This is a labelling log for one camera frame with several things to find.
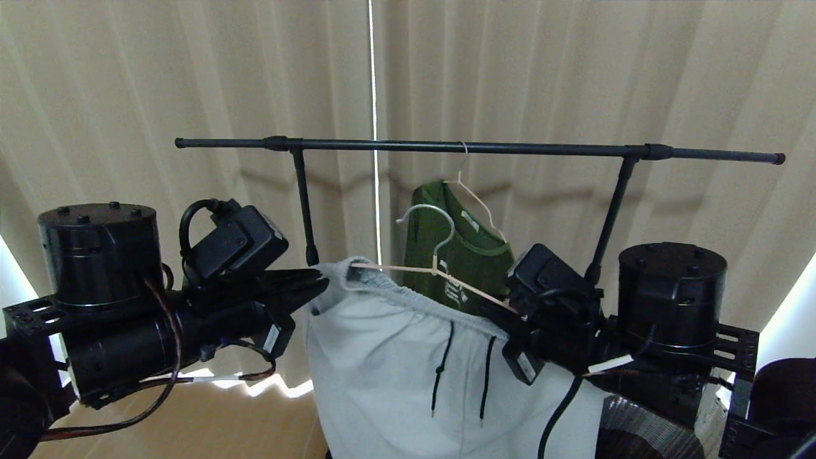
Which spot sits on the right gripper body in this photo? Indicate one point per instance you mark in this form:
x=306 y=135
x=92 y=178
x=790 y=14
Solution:
x=574 y=344

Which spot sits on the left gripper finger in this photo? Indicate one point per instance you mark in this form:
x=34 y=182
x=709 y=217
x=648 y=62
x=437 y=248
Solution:
x=299 y=296
x=287 y=278

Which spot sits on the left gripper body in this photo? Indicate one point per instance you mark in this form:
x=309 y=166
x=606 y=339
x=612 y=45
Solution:
x=140 y=350

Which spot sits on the pale grey garment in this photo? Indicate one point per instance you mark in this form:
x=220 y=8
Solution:
x=382 y=382

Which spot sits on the green long-sleeved shirt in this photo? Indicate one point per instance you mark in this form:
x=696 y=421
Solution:
x=478 y=268

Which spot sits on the pink clothes hanger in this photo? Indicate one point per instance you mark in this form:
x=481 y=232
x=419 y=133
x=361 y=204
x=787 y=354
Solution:
x=435 y=264
x=460 y=182

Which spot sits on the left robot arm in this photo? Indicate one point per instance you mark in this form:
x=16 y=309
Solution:
x=95 y=255

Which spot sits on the white laundry basket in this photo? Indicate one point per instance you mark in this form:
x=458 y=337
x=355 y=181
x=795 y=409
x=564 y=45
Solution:
x=644 y=433

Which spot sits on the black clothes rack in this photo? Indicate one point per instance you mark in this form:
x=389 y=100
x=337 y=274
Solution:
x=542 y=148

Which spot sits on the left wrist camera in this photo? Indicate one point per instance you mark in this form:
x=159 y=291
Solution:
x=236 y=242

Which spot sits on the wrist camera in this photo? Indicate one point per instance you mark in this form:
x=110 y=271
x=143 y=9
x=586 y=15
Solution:
x=548 y=277
x=236 y=242

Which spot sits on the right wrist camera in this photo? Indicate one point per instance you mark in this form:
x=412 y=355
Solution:
x=548 y=277

